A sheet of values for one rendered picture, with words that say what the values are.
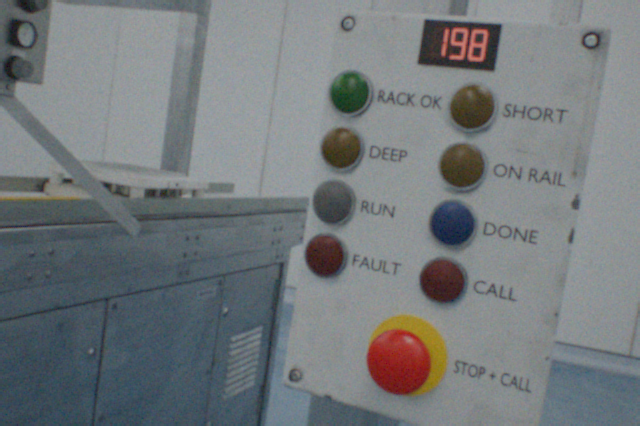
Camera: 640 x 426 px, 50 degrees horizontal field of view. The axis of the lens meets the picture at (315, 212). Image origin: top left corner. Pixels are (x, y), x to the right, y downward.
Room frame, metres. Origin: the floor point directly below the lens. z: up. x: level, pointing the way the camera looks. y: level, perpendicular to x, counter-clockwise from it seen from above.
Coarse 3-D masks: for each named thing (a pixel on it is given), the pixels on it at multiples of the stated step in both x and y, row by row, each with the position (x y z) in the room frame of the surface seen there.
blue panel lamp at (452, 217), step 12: (444, 204) 0.42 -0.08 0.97; (456, 204) 0.41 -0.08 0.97; (432, 216) 0.42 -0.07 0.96; (444, 216) 0.42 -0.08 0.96; (456, 216) 0.41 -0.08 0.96; (468, 216) 0.41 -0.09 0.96; (432, 228) 0.42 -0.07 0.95; (444, 228) 0.42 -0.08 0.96; (456, 228) 0.41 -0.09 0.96; (468, 228) 0.41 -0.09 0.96; (444, 240) 0.42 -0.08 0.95; (456, 240) 0.41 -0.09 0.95
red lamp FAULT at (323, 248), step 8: (312, 240) 0.45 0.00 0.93; (320, 240) 0.45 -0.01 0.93; (328, 240) 0.44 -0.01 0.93; (336, 240) 0.44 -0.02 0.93; (312, 248) 0.45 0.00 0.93; (320, 248) 0.45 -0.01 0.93; (328, 248) 0.44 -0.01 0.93; (336, 248) 0.44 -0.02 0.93; (312, 256) 0.45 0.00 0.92; (320, 256) 0.44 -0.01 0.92; (328, 256) 0.44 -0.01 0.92; (336, 256) 0.44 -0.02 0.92; (312, 264) 0.45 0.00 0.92; (320, 264) 0.44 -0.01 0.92; (328, 264) 0.44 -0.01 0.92; (336, 264) 0.44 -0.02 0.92; (320, 272) 0.45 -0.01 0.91; (328, 272) 0.44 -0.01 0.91
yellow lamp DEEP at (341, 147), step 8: (336, 128) 0.45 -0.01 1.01; (344, 128) 0.45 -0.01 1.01; (328, 136) 0.45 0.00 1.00; (336, 136) 0.45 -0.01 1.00; (344, 136) 0.44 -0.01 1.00; (352, 136) 0.44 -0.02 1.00; (328, 144) 0.45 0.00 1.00; (336, 144) 0.45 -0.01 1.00; (344, 144) 0.44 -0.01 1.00; (352, 144) 0.44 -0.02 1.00; (328, 152) 0.45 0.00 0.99; (336, 152) 0.44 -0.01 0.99; (344, 152) 0.44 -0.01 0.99; (352, 152) 0.44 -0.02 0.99; (328, 160) 0.45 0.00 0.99; (336, 160) 0.44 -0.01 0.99; (344, 160) 0.44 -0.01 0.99; (352, 160) 0.44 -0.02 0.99
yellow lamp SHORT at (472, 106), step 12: (456, 96) 0.42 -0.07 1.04; (468, 96) 0.41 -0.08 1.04; (480, 96) 0.41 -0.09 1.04; (492, 96) 0.41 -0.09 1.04; (456, 108) 0.42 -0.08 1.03; (468, 108) 0.41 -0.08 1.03; (480, 108) 0.41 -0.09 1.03; (492, 108) 0.41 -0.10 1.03; (456, 120) 0.42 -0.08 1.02; (468, 120) 0.41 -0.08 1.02; (480, 120) 0.41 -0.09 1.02
